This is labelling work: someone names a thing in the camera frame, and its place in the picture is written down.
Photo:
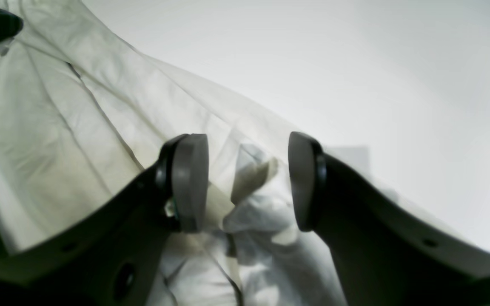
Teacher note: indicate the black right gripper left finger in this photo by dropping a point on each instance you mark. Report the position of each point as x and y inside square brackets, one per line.
[111, 257]

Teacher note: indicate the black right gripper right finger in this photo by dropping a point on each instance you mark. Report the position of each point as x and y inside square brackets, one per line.
[383, 255]

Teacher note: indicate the beige T-shirt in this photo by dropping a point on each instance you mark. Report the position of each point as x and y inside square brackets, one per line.
[82, 112]

